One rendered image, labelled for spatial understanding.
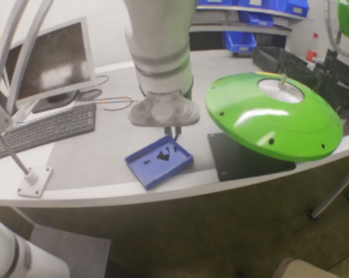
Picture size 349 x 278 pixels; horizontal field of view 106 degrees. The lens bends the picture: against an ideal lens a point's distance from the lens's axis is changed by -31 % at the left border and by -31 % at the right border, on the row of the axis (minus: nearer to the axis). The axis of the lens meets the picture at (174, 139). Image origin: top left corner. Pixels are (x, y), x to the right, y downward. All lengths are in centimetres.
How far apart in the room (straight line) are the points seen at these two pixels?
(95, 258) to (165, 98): 36
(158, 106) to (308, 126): 24
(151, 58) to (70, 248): 44
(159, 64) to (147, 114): 6
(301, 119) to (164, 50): 25
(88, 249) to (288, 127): 47
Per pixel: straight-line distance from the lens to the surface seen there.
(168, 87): 23
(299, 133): 32
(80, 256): 47
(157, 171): 43
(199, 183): 41
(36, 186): 54
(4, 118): 43
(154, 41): 17
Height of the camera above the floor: 125
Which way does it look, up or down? 42 degrees down
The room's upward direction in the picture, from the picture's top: 5 degrees counter-clockwise
